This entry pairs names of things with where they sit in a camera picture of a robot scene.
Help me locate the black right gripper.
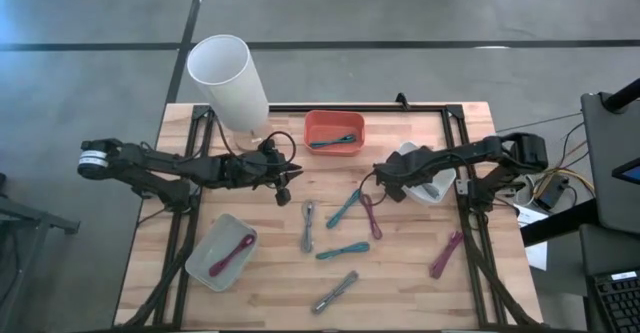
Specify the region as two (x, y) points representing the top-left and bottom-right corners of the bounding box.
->
(373, 145), (439, 203)

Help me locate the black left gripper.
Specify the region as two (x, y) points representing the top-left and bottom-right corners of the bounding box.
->
(222, 141), (305, 208)

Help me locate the teal utensil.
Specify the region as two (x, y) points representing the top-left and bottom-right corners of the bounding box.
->
(325, 187), (362, 230)
(308, 133), (358, 150)

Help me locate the teal spoon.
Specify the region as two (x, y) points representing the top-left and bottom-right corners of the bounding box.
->
(315, 241), (372, 261)

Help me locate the maroon utensil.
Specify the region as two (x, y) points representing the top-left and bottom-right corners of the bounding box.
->
(428, 230), (465, 280)

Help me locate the maroon spoon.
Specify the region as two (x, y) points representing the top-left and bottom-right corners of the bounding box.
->
(208, 233), (257, 278)

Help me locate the grey utensil bottom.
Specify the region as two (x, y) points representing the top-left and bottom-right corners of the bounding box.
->
(310, 269), (360, 316)

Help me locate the orange plastic bin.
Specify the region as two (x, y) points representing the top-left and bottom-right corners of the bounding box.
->
(303, 109), (367, 158)

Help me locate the white plastic bin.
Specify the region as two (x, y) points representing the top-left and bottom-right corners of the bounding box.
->
(397, 141), (457, 205)
(184, 212), (259, 293)

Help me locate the white shade wooden base lamp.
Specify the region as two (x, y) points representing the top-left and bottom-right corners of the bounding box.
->
(186, 33), (275, 153)

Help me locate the small black box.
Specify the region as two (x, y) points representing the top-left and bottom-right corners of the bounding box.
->
(533, 175), (570, 212)

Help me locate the white paper sheet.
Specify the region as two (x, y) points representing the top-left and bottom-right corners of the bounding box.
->
(514, 203), (550, 273)

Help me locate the black diagonal bar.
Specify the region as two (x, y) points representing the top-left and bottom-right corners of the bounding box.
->
(519, 197), (601, 248)

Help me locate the grey side desk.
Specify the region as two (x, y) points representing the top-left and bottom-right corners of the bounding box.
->
(579, 91), (640, 235)

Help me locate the tablet with blue screen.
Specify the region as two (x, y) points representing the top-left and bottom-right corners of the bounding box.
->
(611, 156), (640, 186)

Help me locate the black floor stand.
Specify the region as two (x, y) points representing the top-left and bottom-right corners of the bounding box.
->
(0, 172), (81, 333)

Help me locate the black keyboard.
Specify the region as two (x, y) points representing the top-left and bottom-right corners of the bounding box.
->
(584, 268), (640, 333)

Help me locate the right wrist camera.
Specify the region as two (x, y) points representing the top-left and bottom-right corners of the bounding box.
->
(405, 148), (432, 170)

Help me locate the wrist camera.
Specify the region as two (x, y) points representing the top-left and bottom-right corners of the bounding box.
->
(405, 148), (432, 170)
(243, 151), (270, 175)

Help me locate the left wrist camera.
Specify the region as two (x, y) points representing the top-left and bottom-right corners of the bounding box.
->
(243, 151), (270, 175)

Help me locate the black aluminium table frame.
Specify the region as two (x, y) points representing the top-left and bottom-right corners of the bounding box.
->
(113, 103), (549, 330)

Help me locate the yellow and black wire bundle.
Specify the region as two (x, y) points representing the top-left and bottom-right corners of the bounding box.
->
(529, 120), (596, 199)

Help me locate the black post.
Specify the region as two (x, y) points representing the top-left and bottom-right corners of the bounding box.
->
(601, 76), (640, 114)

